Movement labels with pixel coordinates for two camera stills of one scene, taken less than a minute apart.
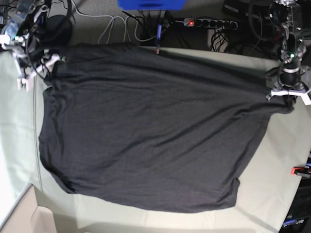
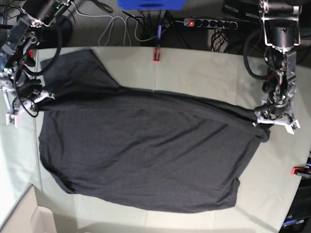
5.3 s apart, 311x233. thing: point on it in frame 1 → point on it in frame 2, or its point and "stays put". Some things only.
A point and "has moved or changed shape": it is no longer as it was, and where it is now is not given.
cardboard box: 27,217 stays put
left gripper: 289,85 → 281,115
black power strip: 209,23 stays put
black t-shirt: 150,128 has moved or changed shape
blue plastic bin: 151,5 stays put
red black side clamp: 301,171 stays put
